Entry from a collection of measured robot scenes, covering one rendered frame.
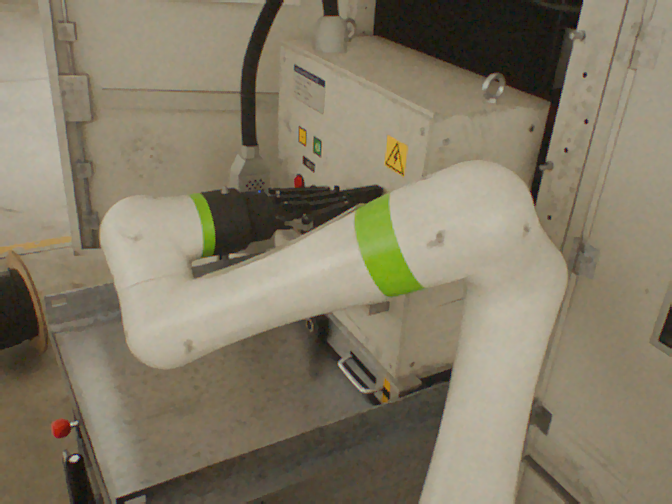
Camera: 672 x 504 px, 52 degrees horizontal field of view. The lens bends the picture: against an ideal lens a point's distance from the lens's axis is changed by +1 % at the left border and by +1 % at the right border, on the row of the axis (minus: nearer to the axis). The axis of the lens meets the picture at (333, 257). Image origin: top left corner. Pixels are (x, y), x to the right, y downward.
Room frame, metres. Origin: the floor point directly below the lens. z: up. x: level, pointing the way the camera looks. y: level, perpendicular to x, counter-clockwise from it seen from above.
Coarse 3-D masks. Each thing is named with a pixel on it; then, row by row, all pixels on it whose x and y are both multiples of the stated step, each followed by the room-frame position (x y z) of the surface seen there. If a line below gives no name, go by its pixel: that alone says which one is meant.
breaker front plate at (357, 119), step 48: (288, 48) 1.31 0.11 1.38; (288, 96) 1.30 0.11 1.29; (336, 96) 1.15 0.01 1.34; (384, 96) 1.03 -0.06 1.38; (288, 144) 1.30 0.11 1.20; (336, 144) 1.14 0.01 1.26; (384, 144) 1.02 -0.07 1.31; (384, 192) 1.00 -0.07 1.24; (288, 240) 1.28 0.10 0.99; (384, 336) 0.96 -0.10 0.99
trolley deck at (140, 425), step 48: (96, 336) 1.09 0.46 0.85; (288, 336) 1.14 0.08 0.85; (96, 384) 0.95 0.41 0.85; (144, 384) 0.96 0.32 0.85; (192, 384) 0.97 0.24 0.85; (240, 384) 0.98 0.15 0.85; (288, 384) 0.99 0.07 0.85; (336, 384) 1.00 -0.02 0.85; (96, 432) 0.83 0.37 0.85; (144, 432) 0.84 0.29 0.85; (192, 432) 0.85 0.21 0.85; (240, 432) 0.85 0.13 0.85; (288, 432) 0.86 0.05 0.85; (432, 432) 0.89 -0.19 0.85; (144, 480) 0.74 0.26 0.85; (288, 480) 0.76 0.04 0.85; (336, 480) 0.79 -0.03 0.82
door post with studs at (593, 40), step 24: (600, 0) 0.97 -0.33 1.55; (624, 0) 0.94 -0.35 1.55; (600, 24) 0.96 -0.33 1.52; (576, 48) 0.99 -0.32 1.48; (600, 48) 0.96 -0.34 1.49; (576, 72) 0.99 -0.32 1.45; (600, 72) 0.95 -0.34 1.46; (576, 96) 0.97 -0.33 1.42; (576, 120) 0.96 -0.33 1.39; (552, 144) 1.00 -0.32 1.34; (576, 144) 0.95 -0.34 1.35; (552, 168) 0.98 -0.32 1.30; (576, 168) 0.95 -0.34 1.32; (552, 192) 0.97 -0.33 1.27; (552, 216) 0.96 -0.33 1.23; (552, 240) 0.95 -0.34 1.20
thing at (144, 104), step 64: (64, 0) 1.42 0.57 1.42; (128, 0) 1.46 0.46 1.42; (192, 0) 1.46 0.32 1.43; (256, 0) 1.48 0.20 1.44; (320, 0) 1.53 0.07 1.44; (64, 64) 1.44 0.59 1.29; (128, 64) 1.46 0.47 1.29; (192, 64) 1.49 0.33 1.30; (64, 128) 1.41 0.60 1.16; (128, 128) 1.46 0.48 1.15; (192, 128) 1.49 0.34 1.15; (256, 128) 1.51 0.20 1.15; (128, 192) 1.46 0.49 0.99; (192, 192) 1.48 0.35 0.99
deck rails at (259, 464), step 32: (96, 288) 1.17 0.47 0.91; (64, 320) 1.13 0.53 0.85; (96, 320) 1.14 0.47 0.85; (448, 384) 0.94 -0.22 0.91; (352, 416) 0.84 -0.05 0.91; (384, 416) 0.87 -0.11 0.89; (416, 416) 0.91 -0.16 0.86; (256, 448) 0.75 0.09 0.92; (288, 448) 0.78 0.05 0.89; (320, 448) 0.81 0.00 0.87; (160, 480) 0.68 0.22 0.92; (192, 480) 0.70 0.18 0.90; (224, 480) 0.72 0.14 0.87; (256, 480) 0.75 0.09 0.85
